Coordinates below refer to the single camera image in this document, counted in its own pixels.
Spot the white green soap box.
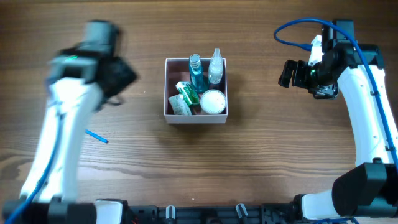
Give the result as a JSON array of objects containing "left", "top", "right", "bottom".
[{"left": 168, "top": 94, "right": 192, "bottom": 116}]

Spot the clear pump sanitizer bottle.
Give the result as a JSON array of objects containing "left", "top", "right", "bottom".
[{"left": 208, "top": 48, "right": 224, "bottom": 85}]

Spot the blue mouthwash bottle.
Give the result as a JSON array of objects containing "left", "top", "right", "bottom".
[{"left": 189, "top": 54, "right": 208, "bottom": 94}]

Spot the white cotton bud tub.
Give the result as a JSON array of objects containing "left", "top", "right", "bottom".
[{"left": 200, "top": 90, "right": 227, "bottom": 115}]

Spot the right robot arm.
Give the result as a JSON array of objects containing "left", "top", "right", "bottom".
[{"left": 278, "top": 40, "right": 397, "bottom": 221}]

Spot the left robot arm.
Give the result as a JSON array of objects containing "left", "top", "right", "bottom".
[{"left": 2, "top": 47, "right": 136, "bottom": 223}]

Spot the pink open cardboard box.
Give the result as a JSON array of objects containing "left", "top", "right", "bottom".
[{"left": 164, "top": 58, "right": 228, "bottom": 124}]

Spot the left blue cable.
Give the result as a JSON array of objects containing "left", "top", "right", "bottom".
[{"left": 2, "top": 114, "right": 65, "bottom": 224}]

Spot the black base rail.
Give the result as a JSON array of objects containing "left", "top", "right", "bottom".
[{"left": 130, "top": 203, "right": 297, "bottom": 224}]

